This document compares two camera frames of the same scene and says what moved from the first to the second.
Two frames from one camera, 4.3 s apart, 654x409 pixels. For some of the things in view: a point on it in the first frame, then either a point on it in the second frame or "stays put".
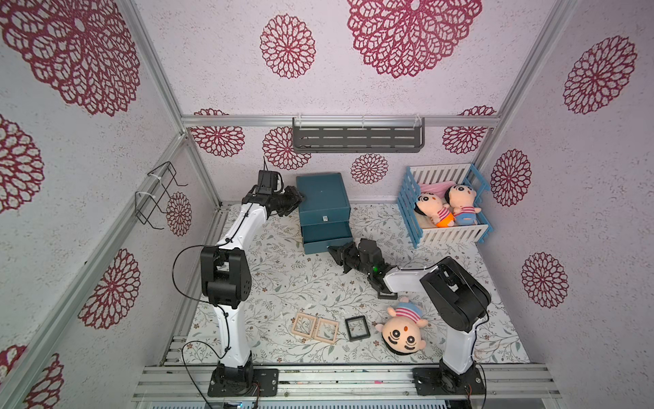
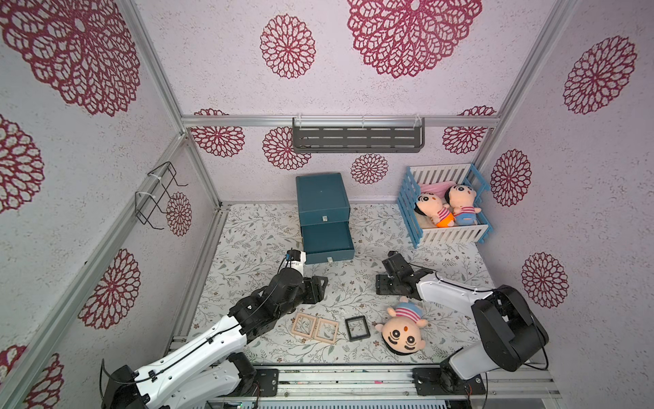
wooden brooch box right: [326, 331] stays put
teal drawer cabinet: [324, 212] stays put
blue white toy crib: [439, 204] stays put
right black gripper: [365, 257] → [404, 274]
